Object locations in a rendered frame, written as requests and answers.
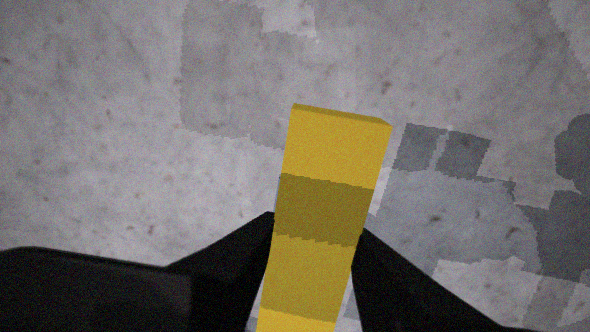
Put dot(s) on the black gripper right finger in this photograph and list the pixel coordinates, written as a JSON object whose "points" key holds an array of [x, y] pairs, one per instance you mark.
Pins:
{"points": [[394, 295]]}

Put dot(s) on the yellow bar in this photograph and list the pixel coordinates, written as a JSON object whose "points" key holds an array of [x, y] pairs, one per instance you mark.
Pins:
{"points": [[331, 164]]}

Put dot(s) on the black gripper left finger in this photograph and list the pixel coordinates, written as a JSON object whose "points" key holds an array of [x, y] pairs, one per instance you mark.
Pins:
{"points": [[211, 290]]}

